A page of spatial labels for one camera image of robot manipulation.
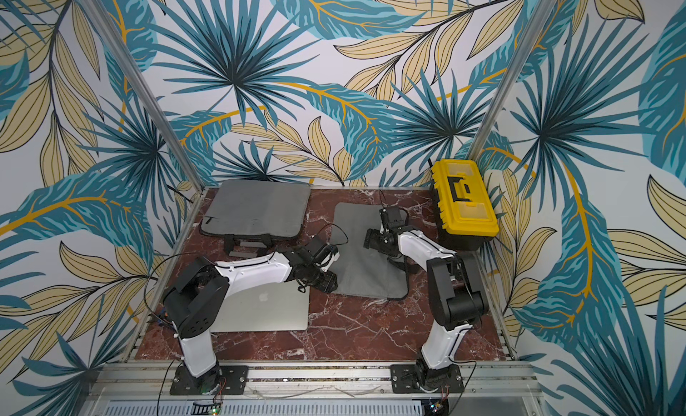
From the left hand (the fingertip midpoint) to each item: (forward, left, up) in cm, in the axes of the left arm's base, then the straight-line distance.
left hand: (330, 287), depth 88 cm
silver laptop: (-6, +20, -3) cm, 21 cm away
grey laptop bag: (+29, +32, +1) cm, 44 cm away
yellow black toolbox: (+21, -45, +14) cm, 51 cm away
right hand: (+16, -15, +2) cm, 22 cm away
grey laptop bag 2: (+6, -10, 0) cm, 12 cm away
